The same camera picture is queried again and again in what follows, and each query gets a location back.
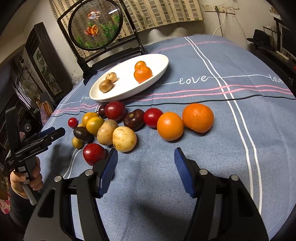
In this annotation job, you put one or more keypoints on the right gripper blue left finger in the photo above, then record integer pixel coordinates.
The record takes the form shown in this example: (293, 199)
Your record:
(106, 172)

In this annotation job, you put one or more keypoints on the small tan fruit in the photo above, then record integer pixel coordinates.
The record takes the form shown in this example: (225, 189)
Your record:
(112, 77)

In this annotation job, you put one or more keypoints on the yellow green tomato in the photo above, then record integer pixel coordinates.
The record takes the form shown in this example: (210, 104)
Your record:
(94, 124)

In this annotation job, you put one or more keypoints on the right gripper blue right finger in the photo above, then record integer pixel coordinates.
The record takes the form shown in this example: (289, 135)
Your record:
(187, 170)

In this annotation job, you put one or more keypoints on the round goldfish screen ornament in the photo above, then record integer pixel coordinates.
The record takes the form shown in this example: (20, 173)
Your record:
(125, 43)

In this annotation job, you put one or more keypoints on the medium orange tangerine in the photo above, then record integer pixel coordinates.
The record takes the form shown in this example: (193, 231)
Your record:
(142, 74)

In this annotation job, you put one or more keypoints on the small orange tangerine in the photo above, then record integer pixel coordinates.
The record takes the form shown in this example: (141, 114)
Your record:
(140, 64)

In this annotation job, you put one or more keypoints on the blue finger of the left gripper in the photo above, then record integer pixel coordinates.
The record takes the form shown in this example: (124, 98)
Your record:
(46, 132)

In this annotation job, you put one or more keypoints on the pale yellow potato fruit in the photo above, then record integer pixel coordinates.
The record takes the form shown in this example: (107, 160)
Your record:
(124, 139)

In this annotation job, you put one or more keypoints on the yellow orange tomato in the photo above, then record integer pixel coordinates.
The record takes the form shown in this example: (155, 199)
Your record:
(88, 116)

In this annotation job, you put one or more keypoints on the large dark red plum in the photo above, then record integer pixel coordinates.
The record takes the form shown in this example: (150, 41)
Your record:
(115, 110)

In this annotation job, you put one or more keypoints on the tan oblong fruit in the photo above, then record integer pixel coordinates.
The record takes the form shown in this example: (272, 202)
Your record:
(105, 132)

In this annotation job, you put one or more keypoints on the white oval plate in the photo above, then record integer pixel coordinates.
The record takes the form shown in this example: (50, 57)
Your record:
(126, 85)

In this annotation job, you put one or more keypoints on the dark maroon wrinkled fruit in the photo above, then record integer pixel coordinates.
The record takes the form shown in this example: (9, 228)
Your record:
(134, 120)

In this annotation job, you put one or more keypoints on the dark framed picture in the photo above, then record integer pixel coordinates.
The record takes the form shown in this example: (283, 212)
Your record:
(47, 63)

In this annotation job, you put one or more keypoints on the small dark plum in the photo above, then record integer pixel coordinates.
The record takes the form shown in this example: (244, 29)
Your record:
(101, 111)

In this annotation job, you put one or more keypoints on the small brown fruit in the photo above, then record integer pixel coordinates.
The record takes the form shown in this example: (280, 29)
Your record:
(106, 85)

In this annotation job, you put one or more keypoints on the blue striped tablecloth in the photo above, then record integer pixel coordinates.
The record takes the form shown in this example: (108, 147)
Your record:
(253, 137)

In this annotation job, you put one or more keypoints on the large orange tangerine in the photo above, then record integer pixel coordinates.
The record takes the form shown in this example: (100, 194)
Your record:
(170, 126)

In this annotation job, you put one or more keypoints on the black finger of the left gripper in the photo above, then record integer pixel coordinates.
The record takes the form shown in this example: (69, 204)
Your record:
(47, 140)

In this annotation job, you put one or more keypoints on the small red cherry tomato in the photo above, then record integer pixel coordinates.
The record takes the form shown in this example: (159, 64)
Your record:
(72, 122)

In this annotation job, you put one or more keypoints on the dark brown purple fruit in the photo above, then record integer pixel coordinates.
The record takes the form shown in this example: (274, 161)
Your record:
(82, 134)

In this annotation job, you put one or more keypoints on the beige checked curtain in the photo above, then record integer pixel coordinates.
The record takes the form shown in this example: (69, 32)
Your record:
(150, 16)

